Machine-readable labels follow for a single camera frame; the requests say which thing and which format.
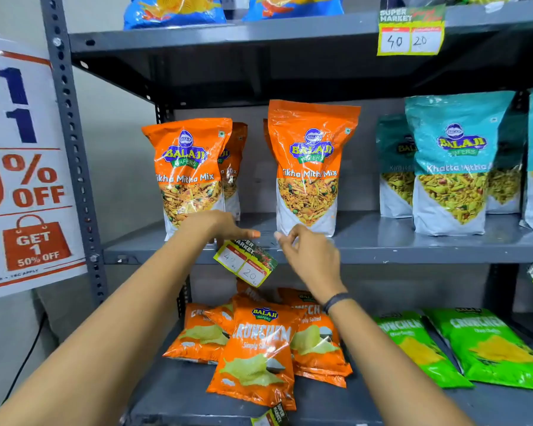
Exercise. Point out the person's left hand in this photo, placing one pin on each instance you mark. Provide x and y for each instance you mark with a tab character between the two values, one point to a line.
213	226

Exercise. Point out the person's right hand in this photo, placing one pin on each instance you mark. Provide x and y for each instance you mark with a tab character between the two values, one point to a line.
315	261

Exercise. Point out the person's left thumb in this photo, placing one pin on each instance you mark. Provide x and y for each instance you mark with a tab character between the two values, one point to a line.
248	234

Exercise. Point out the person's right thumb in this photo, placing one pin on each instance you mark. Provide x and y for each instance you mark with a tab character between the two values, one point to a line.
283	241

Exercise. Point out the person's right forearm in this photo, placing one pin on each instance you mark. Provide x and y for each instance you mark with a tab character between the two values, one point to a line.
382	363

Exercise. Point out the person's left forearm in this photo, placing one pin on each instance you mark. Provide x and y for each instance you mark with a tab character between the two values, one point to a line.
106	341

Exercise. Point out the orange snack mix pouch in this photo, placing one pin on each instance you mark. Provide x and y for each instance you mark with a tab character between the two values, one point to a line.
265	137
186	172
234	168
308	172

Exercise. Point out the black wristband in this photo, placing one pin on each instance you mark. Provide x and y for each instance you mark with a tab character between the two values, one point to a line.
336	301

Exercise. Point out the grey metal shelving rack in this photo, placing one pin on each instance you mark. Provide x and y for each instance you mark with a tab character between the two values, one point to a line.
382	237

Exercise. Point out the pile of orange chip packets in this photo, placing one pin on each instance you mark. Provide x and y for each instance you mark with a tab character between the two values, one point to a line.
255	354

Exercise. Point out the green chip packet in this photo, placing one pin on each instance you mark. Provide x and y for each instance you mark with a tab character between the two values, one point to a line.
419	350
493	348

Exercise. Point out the white sale poster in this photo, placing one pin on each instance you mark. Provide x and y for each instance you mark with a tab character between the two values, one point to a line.
31	186

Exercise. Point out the blue chip packet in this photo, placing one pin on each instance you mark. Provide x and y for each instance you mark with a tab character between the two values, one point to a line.
173	13
293	6

